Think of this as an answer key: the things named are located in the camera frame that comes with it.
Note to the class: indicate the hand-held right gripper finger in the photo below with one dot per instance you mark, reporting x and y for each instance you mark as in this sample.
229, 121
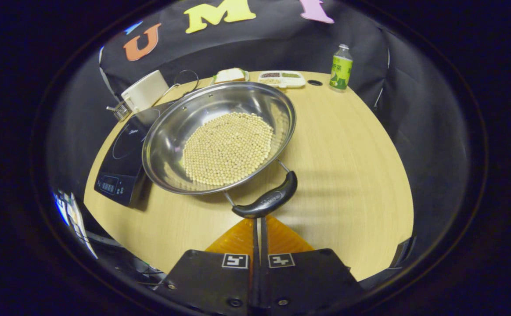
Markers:
264, 245
255, 245

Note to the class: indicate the steel pot with beans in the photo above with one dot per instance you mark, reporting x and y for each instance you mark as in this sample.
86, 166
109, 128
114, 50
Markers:
172, 145

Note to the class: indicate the black induction cooktop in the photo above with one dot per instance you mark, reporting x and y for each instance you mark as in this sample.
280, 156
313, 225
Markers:
119, 171

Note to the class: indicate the dark object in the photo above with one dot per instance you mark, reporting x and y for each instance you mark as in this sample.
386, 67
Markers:
404, 252

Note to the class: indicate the pale green small plate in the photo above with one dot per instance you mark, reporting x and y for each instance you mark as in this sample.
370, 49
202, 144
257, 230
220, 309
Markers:
246, 79

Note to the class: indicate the white divided grain tray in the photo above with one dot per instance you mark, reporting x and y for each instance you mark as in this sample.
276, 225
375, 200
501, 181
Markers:
297, 81

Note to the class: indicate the white bread sandwich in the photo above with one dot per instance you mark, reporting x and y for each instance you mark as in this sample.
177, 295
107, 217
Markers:
230, 75

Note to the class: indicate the white printed sheet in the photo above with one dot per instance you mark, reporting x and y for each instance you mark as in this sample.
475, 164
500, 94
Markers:
77, 219

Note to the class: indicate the white box appliance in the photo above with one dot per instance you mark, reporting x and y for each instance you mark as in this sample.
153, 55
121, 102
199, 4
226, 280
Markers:
145, 90

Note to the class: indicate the green drink bottle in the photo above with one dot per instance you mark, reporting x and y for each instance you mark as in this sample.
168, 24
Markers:
340, 70

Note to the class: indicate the black backdrop cloth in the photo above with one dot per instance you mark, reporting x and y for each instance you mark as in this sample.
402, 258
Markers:
282, 48

